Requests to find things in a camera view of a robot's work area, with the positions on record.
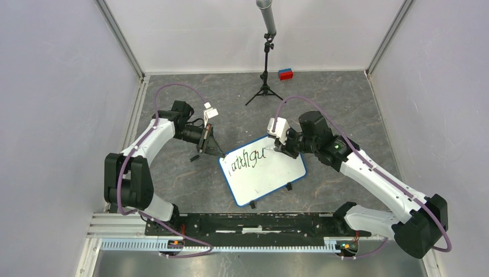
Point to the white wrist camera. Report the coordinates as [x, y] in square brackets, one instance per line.
[209, 112]
[277, 129]

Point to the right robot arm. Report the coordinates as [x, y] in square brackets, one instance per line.
[415, 221]

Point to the blue-framed whiteboard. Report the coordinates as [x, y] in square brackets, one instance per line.
[252, 172]

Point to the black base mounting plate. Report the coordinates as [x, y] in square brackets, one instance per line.
[264, 229]

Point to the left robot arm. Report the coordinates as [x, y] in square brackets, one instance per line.
[127, 179]

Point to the silver microphone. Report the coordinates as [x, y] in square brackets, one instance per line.
[265, 7]

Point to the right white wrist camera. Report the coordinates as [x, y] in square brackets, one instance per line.
[277, 129]

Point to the red and blue eraser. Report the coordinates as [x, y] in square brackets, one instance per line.
[285, 74]

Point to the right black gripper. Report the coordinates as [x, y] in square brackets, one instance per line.
[288, 151]

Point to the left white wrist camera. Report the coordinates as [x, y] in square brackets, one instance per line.
[209, 112]

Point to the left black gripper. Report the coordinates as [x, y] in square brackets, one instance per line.
[207, 143]

